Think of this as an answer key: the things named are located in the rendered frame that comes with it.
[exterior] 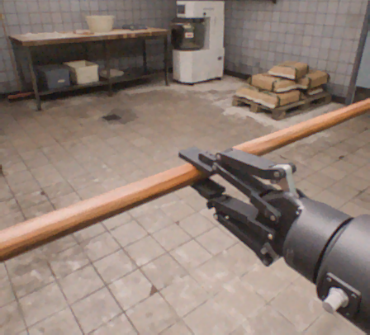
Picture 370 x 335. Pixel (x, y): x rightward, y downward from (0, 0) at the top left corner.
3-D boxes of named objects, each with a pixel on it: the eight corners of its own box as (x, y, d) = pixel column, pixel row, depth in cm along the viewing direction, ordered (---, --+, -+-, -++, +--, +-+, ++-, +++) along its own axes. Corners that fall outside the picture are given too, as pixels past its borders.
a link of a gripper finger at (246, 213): (296, 218, 36) (296, 228, 36) (226, 190, 45) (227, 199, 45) (274, 232, 34) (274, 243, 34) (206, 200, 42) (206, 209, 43)
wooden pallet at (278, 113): (277, 120, 393) (278, 110, 387) (231, 105, 450) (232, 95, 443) (329, 103, 459) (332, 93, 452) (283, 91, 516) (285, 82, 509)
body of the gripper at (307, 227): (325, 235, 26) (243, 187, 33) (309, 305, 30) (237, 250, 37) (367, 202, 31) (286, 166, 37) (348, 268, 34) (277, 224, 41)
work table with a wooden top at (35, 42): (36, 111, 426) (21, 40, 386) (22, 97, 483) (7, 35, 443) (171, 86, 547) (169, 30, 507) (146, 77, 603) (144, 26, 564)
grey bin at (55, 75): (47, 89, 438) (44, 72, 428) (37, 82, 474) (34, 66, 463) (73, 85, 458) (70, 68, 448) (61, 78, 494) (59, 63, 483)
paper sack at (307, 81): (305, 92, 416) (307, 78, 408) (282, 86, 443) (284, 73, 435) (332, 82, 448) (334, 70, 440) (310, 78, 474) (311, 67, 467)
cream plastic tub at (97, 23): (93, 33, 462) (92, 17, 453) (83, 30, 492) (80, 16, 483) (120, 31, 486) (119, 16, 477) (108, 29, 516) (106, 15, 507)
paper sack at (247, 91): (255, 102, 414) (257, 91, 407) (234, 96, 437) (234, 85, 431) (282, 93, 452) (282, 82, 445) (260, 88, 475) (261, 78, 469)
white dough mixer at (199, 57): (184, 88, 529) (184, 1, 471) (164, 82, 571) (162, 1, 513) (224, 80, 580) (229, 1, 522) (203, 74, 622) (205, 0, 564)
